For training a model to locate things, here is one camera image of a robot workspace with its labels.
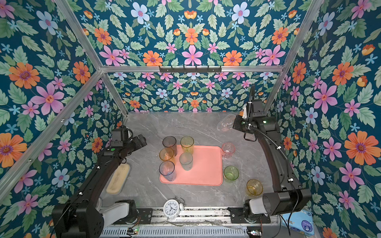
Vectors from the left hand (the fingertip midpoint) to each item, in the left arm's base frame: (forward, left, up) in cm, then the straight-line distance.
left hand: (140, 140), depth 83 cm
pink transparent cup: (-1, -52, -16) cm, 54 cm away
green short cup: (-17, -51, -16) cm, 56 cm away
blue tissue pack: (-44, -78, -12) cm, 90 cm away
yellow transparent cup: (-5, -13, -8) cm, 17 cm away
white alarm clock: (-33, -17, -14) cm, 40 cm away
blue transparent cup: (-13, -14, -11) cm, 22 cm away
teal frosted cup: (-8, -25, -13) cm, 29 cm away
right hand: (-1, -56, +13) cm, 57 cm away
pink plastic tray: (-13, -37, -17) cm, 43 cm away
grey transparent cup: (+4, -15, -9) cm, 18 cm away
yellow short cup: (-26, -62, -16) cm, 70 cm away
